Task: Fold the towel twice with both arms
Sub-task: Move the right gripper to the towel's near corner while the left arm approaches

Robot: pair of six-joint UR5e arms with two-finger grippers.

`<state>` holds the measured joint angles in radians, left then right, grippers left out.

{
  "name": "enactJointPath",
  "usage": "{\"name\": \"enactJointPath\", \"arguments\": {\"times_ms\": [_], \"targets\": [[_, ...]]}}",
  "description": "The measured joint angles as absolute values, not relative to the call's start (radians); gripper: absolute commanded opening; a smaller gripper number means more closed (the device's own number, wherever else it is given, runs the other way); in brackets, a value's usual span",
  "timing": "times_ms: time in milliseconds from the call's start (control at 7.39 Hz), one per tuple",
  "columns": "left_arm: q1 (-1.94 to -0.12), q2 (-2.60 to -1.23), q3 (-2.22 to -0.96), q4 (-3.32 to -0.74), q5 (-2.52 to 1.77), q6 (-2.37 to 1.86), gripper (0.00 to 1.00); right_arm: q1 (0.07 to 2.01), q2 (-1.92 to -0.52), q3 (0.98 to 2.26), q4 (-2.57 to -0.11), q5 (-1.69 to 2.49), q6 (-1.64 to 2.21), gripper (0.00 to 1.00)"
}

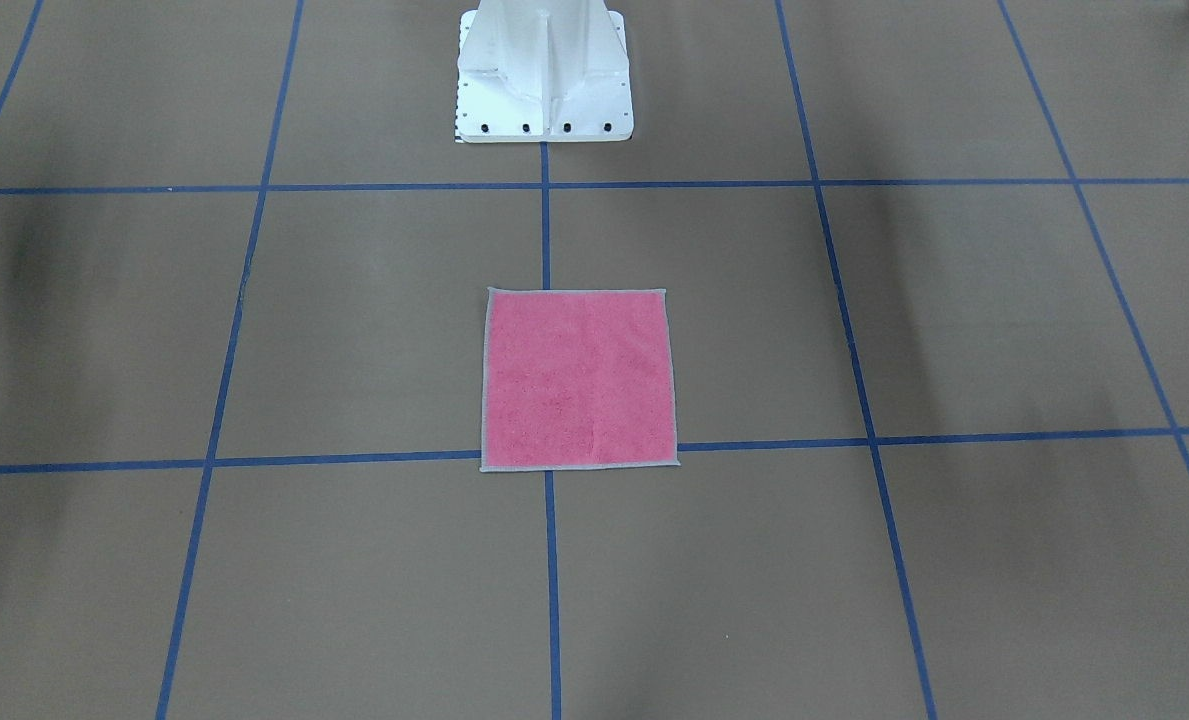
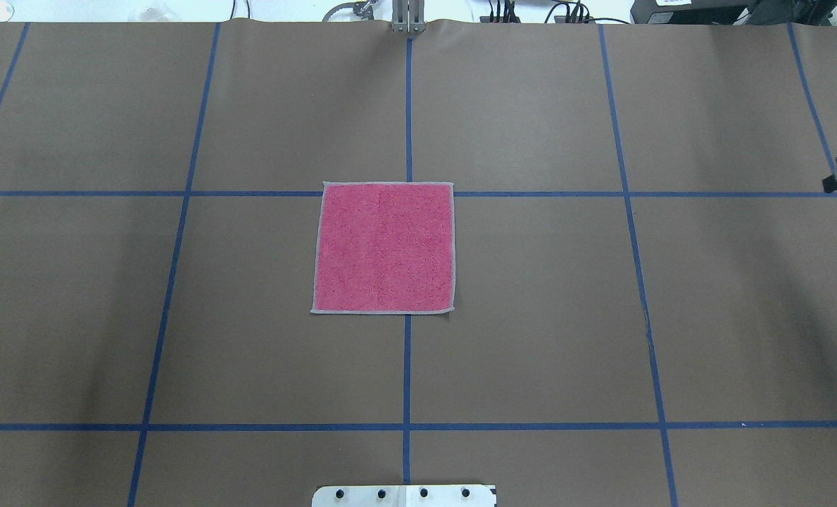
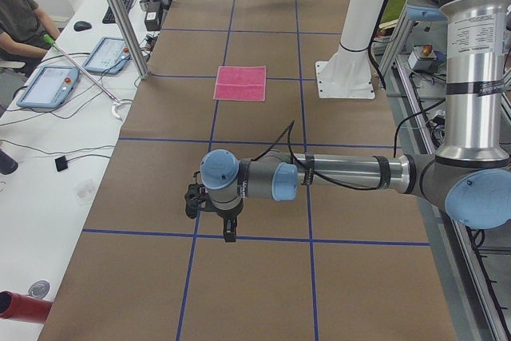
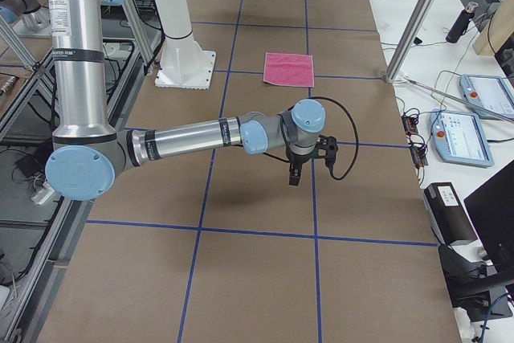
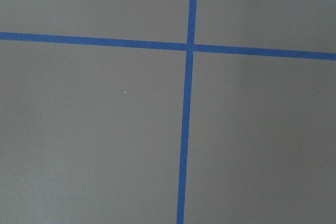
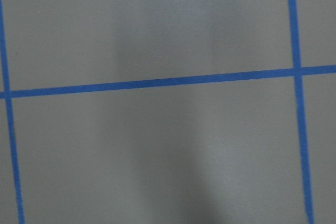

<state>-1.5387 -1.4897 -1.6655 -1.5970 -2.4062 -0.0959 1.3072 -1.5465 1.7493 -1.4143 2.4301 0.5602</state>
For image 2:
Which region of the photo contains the pink towel with grey edge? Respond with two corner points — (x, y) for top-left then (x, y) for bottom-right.
(311, 182), (456, 315)

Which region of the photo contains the grey metal camera post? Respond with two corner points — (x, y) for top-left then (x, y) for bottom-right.
(391, 0), (427, 35)

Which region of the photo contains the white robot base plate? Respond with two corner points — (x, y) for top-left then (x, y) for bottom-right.
(311, 484), (498, 506)

